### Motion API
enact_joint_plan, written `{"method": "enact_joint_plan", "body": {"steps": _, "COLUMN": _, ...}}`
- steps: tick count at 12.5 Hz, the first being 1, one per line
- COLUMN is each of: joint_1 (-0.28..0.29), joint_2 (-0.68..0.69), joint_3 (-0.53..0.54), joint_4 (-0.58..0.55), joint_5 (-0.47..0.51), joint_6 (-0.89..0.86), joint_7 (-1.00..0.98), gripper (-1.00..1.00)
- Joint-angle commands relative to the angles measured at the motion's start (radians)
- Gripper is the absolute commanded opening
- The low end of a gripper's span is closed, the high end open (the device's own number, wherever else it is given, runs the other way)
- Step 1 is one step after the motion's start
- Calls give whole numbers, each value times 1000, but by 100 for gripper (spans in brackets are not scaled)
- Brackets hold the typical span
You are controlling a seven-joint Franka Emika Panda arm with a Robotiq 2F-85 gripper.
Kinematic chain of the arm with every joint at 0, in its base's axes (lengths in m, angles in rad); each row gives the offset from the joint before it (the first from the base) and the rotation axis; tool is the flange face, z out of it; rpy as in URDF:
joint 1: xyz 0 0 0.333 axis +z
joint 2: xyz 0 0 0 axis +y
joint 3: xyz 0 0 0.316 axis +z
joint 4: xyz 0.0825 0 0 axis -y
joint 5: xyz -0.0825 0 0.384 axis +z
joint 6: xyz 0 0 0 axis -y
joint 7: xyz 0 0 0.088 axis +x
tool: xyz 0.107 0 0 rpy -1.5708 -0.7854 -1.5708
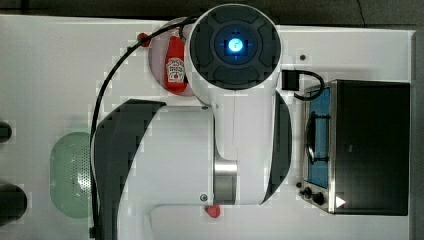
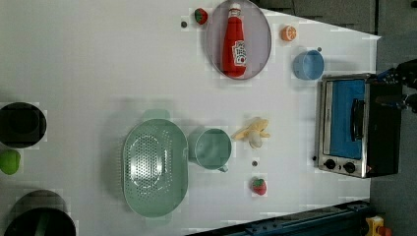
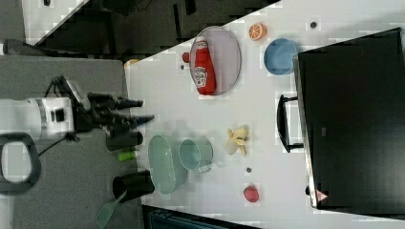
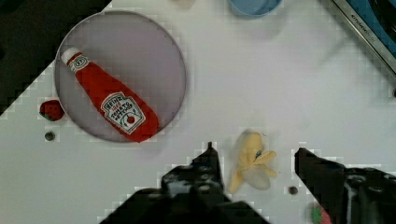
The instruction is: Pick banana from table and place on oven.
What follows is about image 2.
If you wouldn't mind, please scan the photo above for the red ketchup bottle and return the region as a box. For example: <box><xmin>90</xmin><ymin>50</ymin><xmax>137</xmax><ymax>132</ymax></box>
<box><xmin>222</xmin><ymin>2</ymin><xmax>247</xmax><ymax>78</ymax></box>

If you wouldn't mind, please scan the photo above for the green measuring cup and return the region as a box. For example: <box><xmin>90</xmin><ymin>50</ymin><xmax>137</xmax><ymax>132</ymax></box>
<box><xmin>188</xmin><ymin>127</ymin><xmax>232</xmax><ymax>173</ymax></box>

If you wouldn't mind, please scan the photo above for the black round base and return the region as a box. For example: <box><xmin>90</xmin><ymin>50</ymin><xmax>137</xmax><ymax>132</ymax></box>
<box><xmin>0</xmin><ymin>102</ymin><xmax>47</xmax><ymax>148</ymax></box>

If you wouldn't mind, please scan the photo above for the red strawberry toy near oven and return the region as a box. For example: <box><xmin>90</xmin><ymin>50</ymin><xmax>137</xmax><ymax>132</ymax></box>
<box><xmin>251</xmin><ymin>178</ymin><xmax>268</xmax><ymax>196</ymax></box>

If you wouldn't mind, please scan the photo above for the blue bowl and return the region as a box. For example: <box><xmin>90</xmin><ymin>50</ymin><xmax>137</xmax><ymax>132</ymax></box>
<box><xmin>292</xmin><ymin>50</ymin><xmax>325</xmax><ymax>81</ymax></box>

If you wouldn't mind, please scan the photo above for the green colander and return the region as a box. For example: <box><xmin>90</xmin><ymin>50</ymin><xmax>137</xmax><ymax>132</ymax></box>
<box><xmin>122</xmin><ymin>109</ymin><xmax>189</xmax><ymax>218</ymax></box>

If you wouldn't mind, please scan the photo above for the peeled toy banana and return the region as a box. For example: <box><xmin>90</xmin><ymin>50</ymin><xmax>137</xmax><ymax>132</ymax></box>
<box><xmin>231</xmin><ymin>117</ymin><xmax>270</xmax><ymax>148</ymax></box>

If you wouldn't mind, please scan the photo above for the black bowl with green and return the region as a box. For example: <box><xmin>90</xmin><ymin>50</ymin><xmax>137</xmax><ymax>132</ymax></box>
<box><xmin>4</xmin><ymin>207</ymin><xmax>77</xmax><ymax>236</ymax></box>

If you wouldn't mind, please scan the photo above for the orange slice toy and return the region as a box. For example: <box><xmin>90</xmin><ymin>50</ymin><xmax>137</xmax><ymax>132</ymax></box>
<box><xmin>280</xmin><ymin>26</ymin><xmax>297</xmax><ymax>41</ymax></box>

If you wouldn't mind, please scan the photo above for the red strawberry toy by plate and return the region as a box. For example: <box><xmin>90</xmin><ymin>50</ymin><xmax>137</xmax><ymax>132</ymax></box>
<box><xmin>194</xmin><ymin>8</ymin><xmax>209</xmax><ymax>25</ymax></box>

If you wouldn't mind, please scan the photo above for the black toaster oven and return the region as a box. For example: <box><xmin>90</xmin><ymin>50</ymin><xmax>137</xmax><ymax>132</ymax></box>
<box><xmin>318</xmin><ymin>74</ymin><xmax>402</xmax><ymax>178</ymax></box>

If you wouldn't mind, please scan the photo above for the yellow red toy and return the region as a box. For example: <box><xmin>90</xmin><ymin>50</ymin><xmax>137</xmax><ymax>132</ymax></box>
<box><xmin>366</xmin><ymin>215</ymin><xmax>392</xmax><ymax>236</ymax></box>

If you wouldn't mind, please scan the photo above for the green lime toy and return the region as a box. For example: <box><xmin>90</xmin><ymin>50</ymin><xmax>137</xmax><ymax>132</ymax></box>
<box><xmin>0</xmin><ymin>149</ymin><xmax>21</xmax><ymax>175</ymax></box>

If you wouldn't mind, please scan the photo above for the grey oval plate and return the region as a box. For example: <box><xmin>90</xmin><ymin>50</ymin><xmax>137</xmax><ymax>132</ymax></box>
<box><xmin>206</xmin><ymin>0</ymin><xmax>271</xmax><ymax>80</ymax></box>

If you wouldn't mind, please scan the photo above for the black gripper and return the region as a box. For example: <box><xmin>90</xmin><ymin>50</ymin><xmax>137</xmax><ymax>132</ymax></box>
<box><xmin>376</xmin><ymin>59</ymin><xmax>417</xmax><ymax>113</ymax></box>

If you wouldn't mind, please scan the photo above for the blue metal frame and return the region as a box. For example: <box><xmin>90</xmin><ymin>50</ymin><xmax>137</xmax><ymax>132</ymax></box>
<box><xmin>188</xmin><ymin>201</ymin><xmax>375</xmax><ymax>236</ymax></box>

